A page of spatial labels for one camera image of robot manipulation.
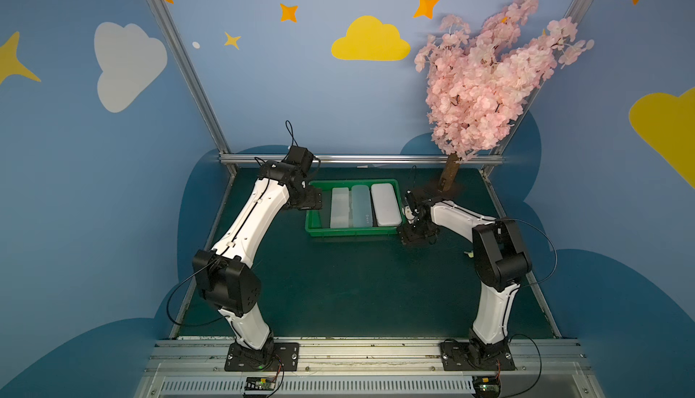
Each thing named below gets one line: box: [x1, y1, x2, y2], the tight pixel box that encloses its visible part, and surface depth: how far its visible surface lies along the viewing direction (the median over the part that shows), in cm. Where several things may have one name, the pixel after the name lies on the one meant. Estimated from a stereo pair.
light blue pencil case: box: [351, 184, 373, 228], surface depth 107 cm
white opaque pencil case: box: [371, 182, 402, 227], surface depth 107 cm
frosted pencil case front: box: [330, 187, 350, 229], surface depth 104 cm
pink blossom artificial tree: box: [414, 0, 594, 192], surface depth 72 cm
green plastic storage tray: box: [304, 178, 404, 237], surface depth 106 cm
